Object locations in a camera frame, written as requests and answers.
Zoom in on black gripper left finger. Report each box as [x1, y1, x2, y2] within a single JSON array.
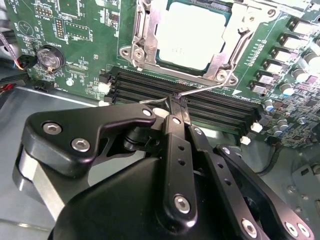
[[12, 94, 198, 226]]

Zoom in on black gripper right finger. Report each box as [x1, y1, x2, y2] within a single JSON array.
[[178, 97, 316, 240]]

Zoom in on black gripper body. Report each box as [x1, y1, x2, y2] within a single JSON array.
[[53, 156, 241, 240]]

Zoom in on metal locking lever wire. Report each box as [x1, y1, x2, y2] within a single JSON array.
[[138, 69, 232, 105]]

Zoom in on silver CPU plate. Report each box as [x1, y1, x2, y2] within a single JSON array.
[[154, 0, 227, 72]]

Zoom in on metal CPU socket cover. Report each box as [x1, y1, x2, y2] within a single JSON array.
[[134, 0, 253, 78]]

